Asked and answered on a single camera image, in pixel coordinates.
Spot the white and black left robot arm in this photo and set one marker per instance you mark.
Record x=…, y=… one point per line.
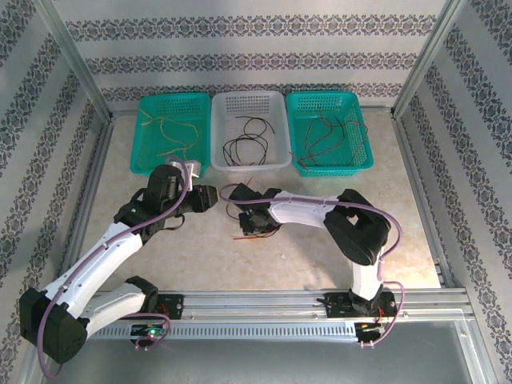
x=100, y=252

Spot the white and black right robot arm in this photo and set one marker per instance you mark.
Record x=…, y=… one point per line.
x=300, y=210

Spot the teal plastic basket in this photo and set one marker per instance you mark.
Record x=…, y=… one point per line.
x=300, y=108
x=200, y=116

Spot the white plastic basket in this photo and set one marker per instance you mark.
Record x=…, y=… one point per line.
x=280, y=116

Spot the small circuit board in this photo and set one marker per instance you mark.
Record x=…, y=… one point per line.
x=150, y=331
x=370, y=327

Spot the grey metal sheet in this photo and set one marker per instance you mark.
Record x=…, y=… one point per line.
x=260, y=362

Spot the aluminium side rail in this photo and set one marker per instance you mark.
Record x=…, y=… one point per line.
x=94, y=172
x=420, y=188

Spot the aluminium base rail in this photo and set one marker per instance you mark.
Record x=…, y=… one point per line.
x=256, y=304

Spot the aluminium frame post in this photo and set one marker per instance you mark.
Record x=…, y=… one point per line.
x=428, y=56
x=76, y=60

